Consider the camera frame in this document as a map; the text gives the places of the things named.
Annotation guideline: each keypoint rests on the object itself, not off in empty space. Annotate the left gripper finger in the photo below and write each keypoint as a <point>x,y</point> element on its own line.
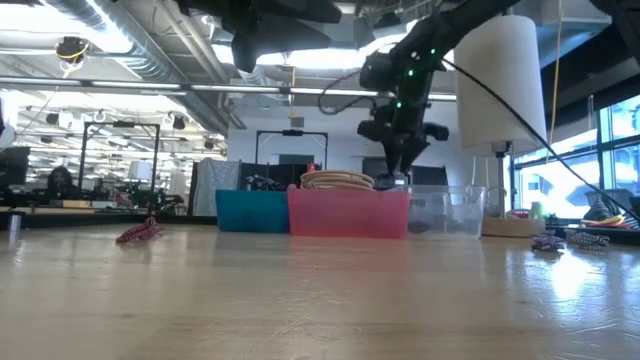
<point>270,37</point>

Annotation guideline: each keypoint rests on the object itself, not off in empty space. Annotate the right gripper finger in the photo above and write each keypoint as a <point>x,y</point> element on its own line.
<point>394,160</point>
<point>414,155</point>

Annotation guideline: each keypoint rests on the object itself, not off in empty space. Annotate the black equipment box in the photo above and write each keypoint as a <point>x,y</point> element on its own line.
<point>432,176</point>

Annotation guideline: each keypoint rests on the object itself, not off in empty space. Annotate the clear plastic bin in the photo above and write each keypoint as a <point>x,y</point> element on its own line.
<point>460,210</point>

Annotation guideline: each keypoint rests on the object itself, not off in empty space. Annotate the pink plastic bin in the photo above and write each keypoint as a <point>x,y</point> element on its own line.
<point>347,215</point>

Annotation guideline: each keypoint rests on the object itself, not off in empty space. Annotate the white paper towel roll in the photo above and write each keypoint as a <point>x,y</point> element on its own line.
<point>500,85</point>

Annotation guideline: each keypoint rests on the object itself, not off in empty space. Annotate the wooden paper towel holder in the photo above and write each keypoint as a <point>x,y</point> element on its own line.
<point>512,227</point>

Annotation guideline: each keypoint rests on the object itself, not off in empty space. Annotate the long ceiling light strip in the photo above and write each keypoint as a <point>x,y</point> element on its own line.
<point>150,86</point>

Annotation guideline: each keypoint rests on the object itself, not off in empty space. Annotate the green cup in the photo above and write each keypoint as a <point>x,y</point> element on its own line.
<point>536,210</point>

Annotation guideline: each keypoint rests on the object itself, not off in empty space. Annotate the blue plastic bin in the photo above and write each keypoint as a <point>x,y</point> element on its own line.
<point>250,212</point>

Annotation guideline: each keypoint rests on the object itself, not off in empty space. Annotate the grey fabric cover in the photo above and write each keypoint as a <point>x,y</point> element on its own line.
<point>215,187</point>

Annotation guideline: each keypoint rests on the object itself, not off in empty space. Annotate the dark striped fabric item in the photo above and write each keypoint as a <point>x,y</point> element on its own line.
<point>602,212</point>

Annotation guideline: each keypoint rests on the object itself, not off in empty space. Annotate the background robot arms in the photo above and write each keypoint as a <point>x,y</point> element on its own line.
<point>145,195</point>

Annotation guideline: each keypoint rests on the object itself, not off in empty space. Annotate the person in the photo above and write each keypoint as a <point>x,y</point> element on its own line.
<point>61,181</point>

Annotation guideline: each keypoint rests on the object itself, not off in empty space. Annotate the low black rig frame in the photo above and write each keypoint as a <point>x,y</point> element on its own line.
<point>292,132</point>

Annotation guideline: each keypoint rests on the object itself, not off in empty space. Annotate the silver ventilation duct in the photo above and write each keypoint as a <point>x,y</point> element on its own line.
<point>150,55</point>

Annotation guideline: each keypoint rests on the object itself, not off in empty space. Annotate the tall black rig frame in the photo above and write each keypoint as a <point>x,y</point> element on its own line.
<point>120,124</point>

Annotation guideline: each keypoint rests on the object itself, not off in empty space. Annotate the black table frame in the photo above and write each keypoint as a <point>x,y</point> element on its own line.
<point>100,218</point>

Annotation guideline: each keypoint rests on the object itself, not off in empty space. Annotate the silver metal post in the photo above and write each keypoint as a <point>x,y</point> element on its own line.
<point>14,227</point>

